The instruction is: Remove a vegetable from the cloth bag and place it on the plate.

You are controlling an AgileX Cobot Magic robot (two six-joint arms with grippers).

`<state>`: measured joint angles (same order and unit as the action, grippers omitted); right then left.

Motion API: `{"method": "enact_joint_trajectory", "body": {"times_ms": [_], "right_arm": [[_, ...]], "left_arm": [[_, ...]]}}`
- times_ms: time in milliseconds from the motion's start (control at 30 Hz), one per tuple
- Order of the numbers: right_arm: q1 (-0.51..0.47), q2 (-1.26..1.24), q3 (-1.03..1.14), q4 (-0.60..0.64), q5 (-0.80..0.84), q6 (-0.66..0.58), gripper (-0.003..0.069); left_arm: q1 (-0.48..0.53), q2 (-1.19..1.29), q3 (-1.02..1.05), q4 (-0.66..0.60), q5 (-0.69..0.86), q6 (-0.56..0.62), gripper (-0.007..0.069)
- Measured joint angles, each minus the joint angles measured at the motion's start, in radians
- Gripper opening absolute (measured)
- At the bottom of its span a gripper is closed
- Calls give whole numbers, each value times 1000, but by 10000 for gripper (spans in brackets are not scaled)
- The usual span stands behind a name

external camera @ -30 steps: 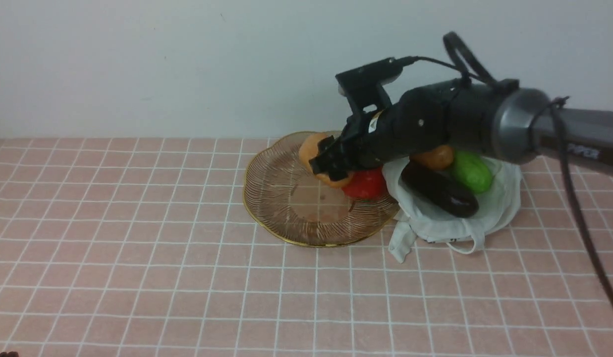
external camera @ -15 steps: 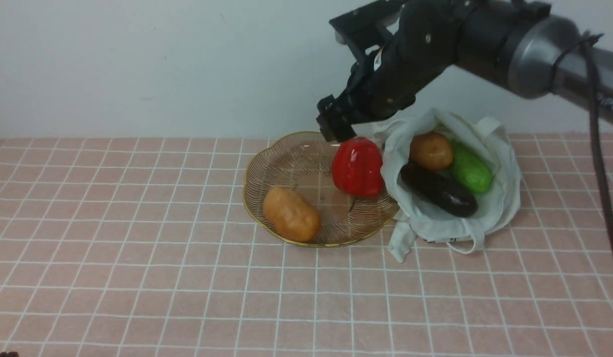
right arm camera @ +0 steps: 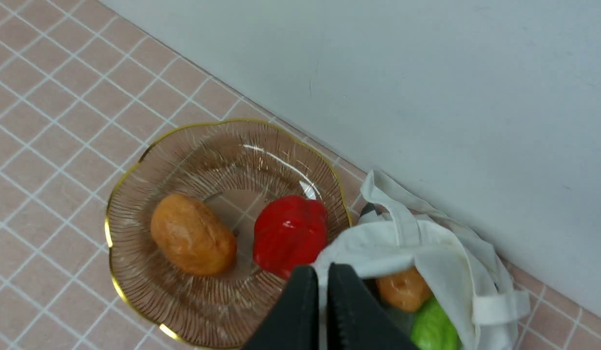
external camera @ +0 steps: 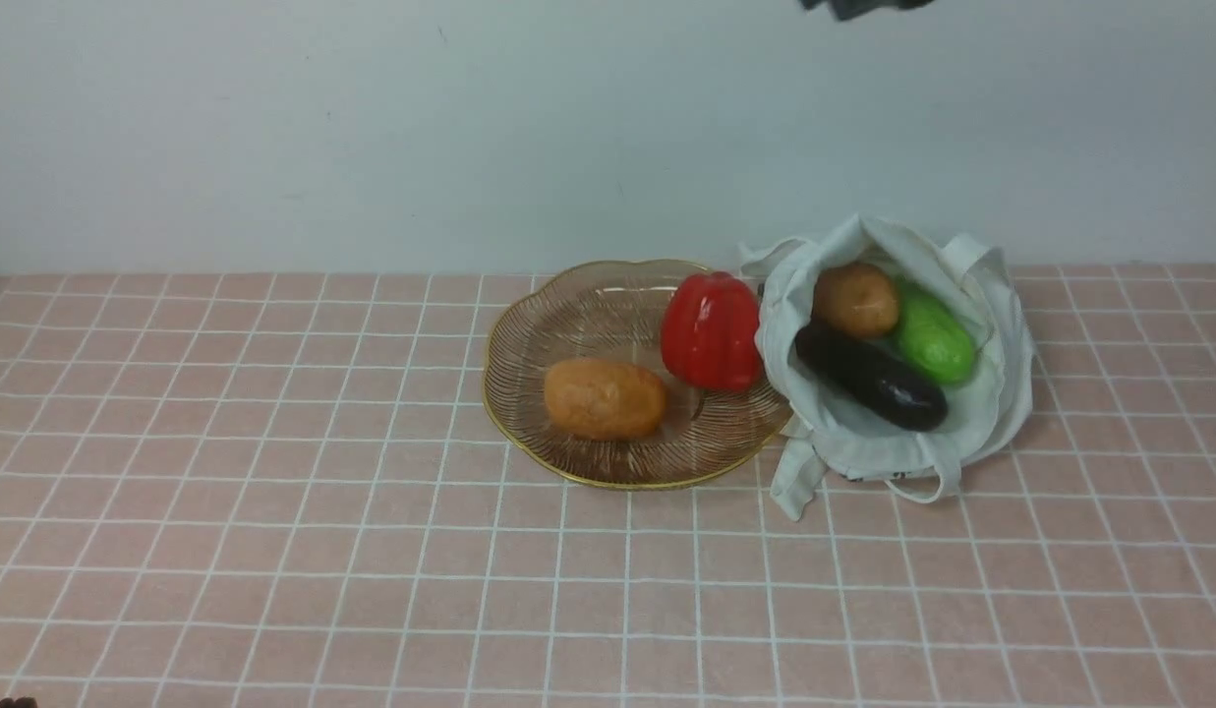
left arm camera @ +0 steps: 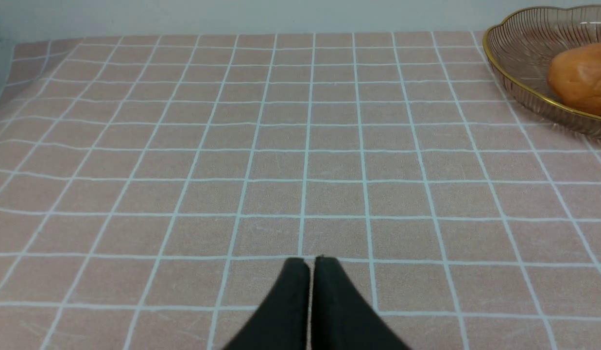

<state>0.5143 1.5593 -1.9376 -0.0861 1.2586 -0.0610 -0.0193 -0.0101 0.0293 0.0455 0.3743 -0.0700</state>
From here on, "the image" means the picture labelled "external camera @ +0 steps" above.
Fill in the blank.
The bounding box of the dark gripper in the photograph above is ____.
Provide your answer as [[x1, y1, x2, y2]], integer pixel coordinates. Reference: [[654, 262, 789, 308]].
[[800, 0, 934, 22]]

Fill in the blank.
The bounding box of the brown potato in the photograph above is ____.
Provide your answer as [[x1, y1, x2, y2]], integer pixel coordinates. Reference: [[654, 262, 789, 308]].
[[811, 262, 899, 339], [544, 358, 668, 442]]

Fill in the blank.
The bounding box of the white cloth bag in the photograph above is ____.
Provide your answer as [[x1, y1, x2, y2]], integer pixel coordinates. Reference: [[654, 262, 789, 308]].
[[738, 214, 1036, 519]]

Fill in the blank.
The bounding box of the red bell pepper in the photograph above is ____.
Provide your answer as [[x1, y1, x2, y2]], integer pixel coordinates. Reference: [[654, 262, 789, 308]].
[[662, 270, 762, 390]]

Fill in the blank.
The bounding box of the green cucumber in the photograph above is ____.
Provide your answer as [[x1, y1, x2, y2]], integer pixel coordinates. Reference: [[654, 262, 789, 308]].
[[893, 279, 976, 386]]

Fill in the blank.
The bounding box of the dark purple eggplant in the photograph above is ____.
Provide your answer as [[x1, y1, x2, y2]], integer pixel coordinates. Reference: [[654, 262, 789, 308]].
[[793, 320, 950, 432]]

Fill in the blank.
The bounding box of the gold-rimmed glass plate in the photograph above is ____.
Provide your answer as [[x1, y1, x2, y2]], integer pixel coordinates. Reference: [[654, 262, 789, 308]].
[[482, 259, 790, 490]]

